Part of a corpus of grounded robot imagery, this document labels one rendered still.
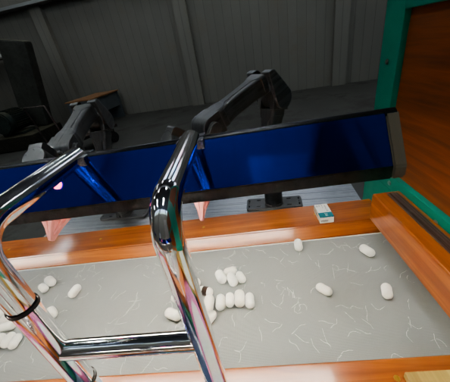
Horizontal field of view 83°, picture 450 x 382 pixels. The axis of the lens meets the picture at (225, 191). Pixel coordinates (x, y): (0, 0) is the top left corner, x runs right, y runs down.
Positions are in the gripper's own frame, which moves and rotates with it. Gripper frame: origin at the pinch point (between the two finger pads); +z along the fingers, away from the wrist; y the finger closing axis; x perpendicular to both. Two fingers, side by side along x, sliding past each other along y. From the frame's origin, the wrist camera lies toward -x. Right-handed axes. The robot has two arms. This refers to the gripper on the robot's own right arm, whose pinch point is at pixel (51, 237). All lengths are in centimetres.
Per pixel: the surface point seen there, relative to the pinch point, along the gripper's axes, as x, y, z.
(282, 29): 371, 166, -511
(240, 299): -2.3, 46.1, 17.6
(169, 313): -3.4, 31.7, 19.1
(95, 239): 13.0, 3.0, -1.2
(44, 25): 319, -388, -603
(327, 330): -5, 61, 24
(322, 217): 9, 68, 0
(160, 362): -7.2, 31.3, 26.6
